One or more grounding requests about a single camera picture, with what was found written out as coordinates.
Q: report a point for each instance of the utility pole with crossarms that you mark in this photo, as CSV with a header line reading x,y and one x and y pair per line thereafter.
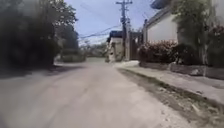
x,y
124,30

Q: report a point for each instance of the tall green tree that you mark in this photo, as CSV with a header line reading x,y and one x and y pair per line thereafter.
x,y
191,23

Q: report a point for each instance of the low green hedge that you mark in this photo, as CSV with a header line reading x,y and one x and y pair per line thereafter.
x,y
72,56

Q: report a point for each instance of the pale building with dark roof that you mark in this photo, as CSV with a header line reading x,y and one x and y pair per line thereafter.
x,y
115,45

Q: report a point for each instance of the dirt strip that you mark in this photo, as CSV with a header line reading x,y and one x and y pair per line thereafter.
x,y
176,100

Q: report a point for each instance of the low concrete planter wall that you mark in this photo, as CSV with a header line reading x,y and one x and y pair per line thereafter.
x,y
190,69

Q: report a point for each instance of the grey concrete road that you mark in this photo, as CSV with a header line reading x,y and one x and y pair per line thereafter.
x,y
83,100

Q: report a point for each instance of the row of dark trees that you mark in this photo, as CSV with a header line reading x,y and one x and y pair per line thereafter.
x,y
30,36

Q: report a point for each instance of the dark gate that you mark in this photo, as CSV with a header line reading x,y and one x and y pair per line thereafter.
x,y
135,46

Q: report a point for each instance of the reddish bushes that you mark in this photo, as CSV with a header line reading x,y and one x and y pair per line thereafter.
x,y
156,51

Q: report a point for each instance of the grey concrete sidewalk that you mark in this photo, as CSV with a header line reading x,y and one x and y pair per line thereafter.
x,y
186,81

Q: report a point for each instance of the white walled building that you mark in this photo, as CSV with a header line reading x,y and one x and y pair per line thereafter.
x,y
163,30

